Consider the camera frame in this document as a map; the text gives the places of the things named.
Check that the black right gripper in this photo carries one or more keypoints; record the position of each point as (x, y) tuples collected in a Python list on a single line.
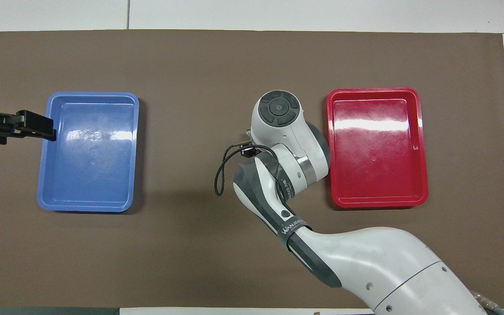
[(247, 152)]

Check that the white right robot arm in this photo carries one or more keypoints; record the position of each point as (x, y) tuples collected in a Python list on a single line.
[(365, 258)]

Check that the blue plastic tray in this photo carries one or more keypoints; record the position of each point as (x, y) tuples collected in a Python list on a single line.
[(85, 166)]

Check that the brown table mat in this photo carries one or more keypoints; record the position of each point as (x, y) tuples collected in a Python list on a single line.
[(190, 65)]

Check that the red plastic tray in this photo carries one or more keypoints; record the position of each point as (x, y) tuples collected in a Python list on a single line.
[(379, 166)]

